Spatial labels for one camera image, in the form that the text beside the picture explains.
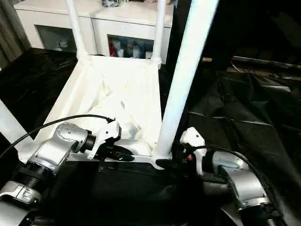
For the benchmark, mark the white plastic table top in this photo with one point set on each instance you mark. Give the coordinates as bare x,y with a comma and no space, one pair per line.
117,82

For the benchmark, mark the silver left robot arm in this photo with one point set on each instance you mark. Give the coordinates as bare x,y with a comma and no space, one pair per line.
68,134

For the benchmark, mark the black work mat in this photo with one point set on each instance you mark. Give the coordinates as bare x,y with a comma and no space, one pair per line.
247,117

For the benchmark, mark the small gold tag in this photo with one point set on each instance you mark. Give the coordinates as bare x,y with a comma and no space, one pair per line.
207,59

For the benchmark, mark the white glass-door cabinet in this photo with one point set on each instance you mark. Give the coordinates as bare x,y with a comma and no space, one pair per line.
105,21

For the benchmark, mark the grey patterned ornament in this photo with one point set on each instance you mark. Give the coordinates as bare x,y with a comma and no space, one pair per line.
111,2

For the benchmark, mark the black backdrop cloth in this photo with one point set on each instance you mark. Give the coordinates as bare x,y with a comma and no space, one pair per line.
258,23

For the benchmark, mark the beige plush toy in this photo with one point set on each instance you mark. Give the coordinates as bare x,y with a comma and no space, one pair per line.
150,1

